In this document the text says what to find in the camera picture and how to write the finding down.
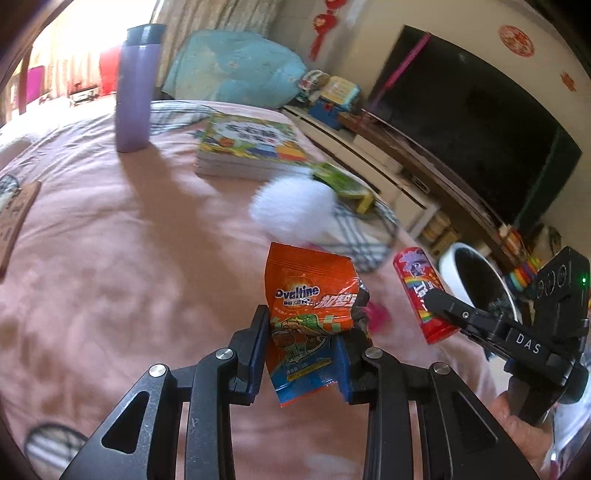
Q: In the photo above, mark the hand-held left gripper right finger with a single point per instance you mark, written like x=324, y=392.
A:
x=344, y=371

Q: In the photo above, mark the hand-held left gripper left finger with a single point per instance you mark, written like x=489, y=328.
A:
x=256, y=362

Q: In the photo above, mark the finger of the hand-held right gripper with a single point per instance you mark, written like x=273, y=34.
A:
x=455, y=311

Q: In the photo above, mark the white bin with black liner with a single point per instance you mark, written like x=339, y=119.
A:
x=480, y=277

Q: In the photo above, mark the red rainbow can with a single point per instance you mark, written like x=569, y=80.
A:
x=418, y=286

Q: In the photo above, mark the orange snack packet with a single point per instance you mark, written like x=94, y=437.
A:
x=309, y=295

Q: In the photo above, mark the person's right hand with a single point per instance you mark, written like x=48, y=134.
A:
x=521, y=443

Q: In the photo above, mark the small pink object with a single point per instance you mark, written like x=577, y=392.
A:
x=377, y=318

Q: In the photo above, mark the wooden container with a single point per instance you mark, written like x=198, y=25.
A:
x=436, y=227

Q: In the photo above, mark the plaid cloth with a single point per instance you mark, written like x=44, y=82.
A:
x=53, y=445
x=178, y=117
x=358, y=235

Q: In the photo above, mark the pink bed sheet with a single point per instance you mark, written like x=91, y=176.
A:
x=115, y=300

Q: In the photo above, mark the white fluffy ball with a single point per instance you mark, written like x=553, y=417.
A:
x=293, y=210

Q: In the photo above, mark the green snack packet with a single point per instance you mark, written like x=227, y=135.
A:
x=346, y=184

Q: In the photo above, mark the black television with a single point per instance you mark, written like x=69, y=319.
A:
x=475, y=129

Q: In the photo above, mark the white television cabinet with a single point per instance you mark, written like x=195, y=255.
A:
x=351, y=143

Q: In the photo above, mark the colourful children's book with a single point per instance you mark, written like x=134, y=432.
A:
x=251, y=143

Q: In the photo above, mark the colourful toys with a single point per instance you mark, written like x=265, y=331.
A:
x=330, y=92

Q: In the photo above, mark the pink stick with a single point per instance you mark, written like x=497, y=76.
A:
x=406, y=60

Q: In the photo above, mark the wooden board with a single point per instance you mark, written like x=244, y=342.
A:
x=16, y=226

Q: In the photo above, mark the teal net cover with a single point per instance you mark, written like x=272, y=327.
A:
x=231, y=69

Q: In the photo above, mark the purple thermos bottle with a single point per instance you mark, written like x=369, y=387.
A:
x=136, y=92

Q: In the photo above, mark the red hanging decoration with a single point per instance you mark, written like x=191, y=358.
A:
x=325, y=21

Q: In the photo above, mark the pink box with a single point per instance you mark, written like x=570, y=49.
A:
x=34, y=85

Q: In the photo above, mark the small red wall sticker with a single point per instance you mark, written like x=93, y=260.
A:
x=569, y=81

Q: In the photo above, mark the round red wall sticker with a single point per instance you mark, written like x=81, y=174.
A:
x=515, y=39

